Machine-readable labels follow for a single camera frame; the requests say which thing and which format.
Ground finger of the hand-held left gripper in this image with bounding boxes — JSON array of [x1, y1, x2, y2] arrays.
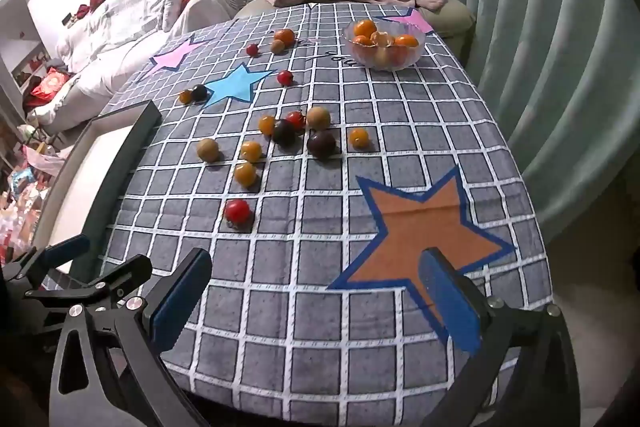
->
[[22, 254, 152, 310], [0, 234, 92, 282]]

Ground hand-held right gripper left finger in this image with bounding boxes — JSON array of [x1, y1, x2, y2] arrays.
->
[[49, 248, 213, 427]]

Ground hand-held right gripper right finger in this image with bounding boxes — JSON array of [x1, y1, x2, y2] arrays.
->
[[419, 248, 581, 427]]

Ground dark green framed tray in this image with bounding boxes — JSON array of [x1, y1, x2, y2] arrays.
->
[[30, 101, 162, 288]]

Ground pile of colourful packets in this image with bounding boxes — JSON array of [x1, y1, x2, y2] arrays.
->
[[0, 122, 66, 258]]

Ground grey checked star tablecloth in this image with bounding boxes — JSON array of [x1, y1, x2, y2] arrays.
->
[[37, 2, 555, 427]]

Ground red patterned cushion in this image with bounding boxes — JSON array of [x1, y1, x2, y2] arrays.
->
[[25, 74, 71, 108]]

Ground white quilt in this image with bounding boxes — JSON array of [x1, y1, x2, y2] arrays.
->
[[52, 0, 201, 95]]

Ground white shelf unit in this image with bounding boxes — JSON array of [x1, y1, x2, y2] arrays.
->
[[0, 0, 53, 90]]

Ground clear glass bowl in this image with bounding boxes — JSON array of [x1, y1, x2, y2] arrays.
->
[[343, 18, 427, 72]]

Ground light green curtain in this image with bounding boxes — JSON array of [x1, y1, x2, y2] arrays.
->
[[402, 0, 640, 258]]

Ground beige covered sofa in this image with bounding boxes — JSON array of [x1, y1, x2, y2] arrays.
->
[[30, 0, 281, 132]]

